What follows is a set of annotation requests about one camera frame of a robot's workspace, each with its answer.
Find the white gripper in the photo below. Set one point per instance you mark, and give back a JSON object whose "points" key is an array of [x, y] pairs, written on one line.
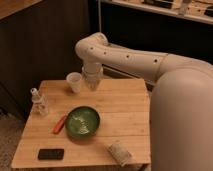
{"points": [[92, 75]]}

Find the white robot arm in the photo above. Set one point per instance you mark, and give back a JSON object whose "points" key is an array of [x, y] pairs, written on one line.
{"points": [[181, 104]]}

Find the clear plastic water bottle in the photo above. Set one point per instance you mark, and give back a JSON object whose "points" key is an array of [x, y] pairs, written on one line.
{"points": [[40, 102]]}

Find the translucent plastic cup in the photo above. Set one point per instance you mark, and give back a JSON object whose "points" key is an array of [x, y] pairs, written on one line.
{"points": [[74, 80]]}

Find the wooden table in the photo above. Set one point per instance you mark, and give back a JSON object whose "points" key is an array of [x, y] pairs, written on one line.
{"points": [[123, 106]]}

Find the green bowl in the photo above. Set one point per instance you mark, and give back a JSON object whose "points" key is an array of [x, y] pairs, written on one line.
{"points": [[82, 122]]}

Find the orange carrot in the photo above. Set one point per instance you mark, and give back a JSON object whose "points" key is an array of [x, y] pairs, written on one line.
{"points": [[59, 125]]}

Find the black smartphone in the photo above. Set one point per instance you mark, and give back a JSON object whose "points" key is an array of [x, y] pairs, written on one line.
{"points": [[51, 154]]}

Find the metal shelf rack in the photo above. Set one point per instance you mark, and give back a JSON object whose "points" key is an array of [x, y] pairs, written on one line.
{"points": [[140, 30]]}

